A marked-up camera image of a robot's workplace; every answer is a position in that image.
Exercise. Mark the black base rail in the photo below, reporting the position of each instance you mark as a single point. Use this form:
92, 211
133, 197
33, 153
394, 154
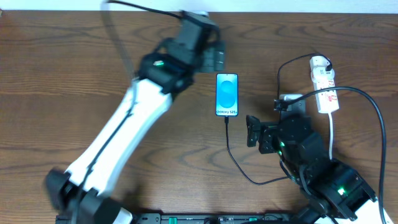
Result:
156, 218

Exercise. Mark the white power strip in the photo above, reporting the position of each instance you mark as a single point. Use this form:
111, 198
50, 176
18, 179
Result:
327, 101

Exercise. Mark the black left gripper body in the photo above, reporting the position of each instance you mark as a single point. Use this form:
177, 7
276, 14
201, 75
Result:
210, 56

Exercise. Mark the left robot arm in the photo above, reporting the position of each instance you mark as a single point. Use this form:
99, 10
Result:
82, 192

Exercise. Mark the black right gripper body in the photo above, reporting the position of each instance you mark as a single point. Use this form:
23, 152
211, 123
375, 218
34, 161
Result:
265, 138

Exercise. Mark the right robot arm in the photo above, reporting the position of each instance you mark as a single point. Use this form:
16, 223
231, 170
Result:
333, 189

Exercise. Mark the blue Galaxy smartphone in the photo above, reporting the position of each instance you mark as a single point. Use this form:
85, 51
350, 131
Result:
227, 99

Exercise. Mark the white charger plug adapter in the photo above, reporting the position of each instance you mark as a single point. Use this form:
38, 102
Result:
320, 65

